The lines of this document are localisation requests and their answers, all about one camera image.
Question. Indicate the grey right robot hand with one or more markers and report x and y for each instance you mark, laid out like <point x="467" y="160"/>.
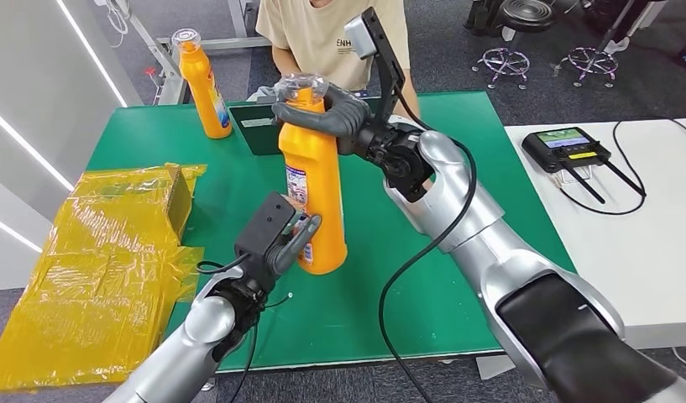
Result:
<point x="348" y="117"/>

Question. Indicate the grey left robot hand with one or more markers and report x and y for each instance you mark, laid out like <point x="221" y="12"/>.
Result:
<point x="292" y="250"/>

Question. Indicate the orange bottle clear cap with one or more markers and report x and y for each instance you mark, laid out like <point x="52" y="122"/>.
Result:
<point x="315" y="183"/>
<point x="201" y="89"/>

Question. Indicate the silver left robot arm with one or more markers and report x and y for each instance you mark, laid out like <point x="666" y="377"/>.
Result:
<point x="198" y="345"/>

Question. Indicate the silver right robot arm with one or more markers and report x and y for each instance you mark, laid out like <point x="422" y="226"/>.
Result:
<point x="476" y="228"/>

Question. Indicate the green table mat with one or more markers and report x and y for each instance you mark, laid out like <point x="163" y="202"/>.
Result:
<point x="331" y="322"/>

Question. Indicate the person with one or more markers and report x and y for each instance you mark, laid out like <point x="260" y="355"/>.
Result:
<point x="320" y="33"/>

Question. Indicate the dark laptop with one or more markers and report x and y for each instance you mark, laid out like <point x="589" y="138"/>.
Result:
<point x="253" y="136"/>

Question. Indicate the chrome stool base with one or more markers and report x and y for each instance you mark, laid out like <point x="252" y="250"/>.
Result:
<point x="590" y="61"/>
<point x="504" y="61"/>

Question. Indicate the yellow film wrapped cardboard box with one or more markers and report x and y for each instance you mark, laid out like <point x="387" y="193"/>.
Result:
<point x="98" y="261"/>

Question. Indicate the black round stool seat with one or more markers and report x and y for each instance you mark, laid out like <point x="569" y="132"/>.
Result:
<point x="527" y="14"/>

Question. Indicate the black handheld controller with screen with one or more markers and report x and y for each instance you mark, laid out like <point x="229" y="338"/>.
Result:
<point x="565" y="150"/>

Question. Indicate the white sheet under table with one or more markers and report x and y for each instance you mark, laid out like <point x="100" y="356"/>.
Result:
<point x="495" y="367"/>

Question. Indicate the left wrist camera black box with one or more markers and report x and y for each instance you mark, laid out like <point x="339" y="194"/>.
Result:
<point x="264" y="225"/>

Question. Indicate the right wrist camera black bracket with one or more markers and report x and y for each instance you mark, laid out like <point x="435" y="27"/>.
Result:
<point x="387" y="66"/>

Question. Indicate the grey metal frame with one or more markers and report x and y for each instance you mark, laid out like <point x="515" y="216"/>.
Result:
<point x="170" y="61"/>

